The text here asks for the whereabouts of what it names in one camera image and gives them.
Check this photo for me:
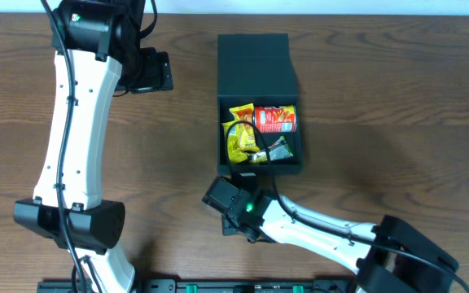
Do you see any yellow wafer snack packet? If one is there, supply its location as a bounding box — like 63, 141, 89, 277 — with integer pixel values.
222, 120, 248, 164

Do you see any green white snack packet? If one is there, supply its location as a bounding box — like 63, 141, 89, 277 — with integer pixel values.
248, 136, 294, 164

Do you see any yellow peanut butter snack packet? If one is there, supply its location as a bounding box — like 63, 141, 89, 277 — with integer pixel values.
230, 103, 260, 152

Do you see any red Pringles can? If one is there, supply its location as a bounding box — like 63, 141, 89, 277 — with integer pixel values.
253, 105, 297, 133

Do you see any black gift box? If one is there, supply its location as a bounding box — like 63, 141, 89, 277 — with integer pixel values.
217, 33, 299, 175

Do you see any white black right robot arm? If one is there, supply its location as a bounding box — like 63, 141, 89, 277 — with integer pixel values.
203, 176, 464, 292

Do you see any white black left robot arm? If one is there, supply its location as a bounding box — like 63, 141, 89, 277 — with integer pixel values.
13, 0, 173, 292

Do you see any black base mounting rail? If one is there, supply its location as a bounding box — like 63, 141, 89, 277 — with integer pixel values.
37, 278, 357, 293

